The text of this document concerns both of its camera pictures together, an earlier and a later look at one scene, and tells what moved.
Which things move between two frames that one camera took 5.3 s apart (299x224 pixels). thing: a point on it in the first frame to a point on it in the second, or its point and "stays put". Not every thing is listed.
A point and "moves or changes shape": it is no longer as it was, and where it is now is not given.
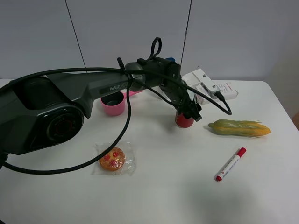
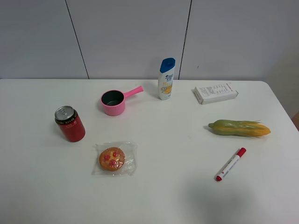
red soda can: [181, 122] moves or changes shape
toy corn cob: [239, 128] stays put
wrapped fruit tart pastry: [120, 160] stays put
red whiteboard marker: [226, 168] stays put
